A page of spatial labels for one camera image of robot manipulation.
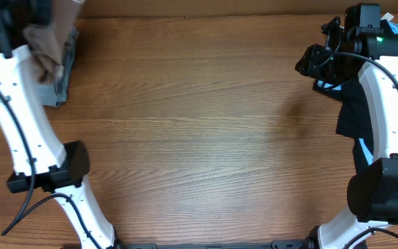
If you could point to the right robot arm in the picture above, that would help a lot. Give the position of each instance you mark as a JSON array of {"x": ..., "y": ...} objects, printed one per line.
[{"x": 358, "y": 65}]

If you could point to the black garment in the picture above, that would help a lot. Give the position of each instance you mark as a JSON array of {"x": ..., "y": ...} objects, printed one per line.
[{"x": 354, "y": 110}]

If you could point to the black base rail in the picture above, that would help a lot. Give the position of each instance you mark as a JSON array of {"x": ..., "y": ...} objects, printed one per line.
[{"x": 216, "y": 246}]

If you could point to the folded light blue jeans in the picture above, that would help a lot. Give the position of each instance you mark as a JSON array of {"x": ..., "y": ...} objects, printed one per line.
[{"x": 56, "y": 94}]

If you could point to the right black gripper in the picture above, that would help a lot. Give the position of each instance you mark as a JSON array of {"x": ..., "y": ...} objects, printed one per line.
[{"x": 309, "y": 61}]

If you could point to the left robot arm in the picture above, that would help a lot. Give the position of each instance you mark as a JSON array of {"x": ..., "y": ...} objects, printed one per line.
[{"x": 39, "y": 159}]

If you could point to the beige khaki shorts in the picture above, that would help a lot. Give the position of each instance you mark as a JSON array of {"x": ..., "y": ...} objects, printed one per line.
[{"x": 47, "y": 40}]

